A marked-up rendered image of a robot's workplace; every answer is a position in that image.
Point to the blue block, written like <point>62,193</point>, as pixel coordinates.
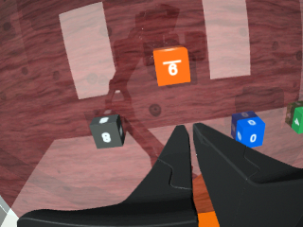
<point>250,132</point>

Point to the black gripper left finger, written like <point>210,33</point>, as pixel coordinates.
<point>163,199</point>

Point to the green block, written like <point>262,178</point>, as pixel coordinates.
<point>297,124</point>

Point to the dark grey block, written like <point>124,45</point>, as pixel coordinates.
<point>107,131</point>

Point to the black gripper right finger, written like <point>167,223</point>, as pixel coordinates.
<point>247,188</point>

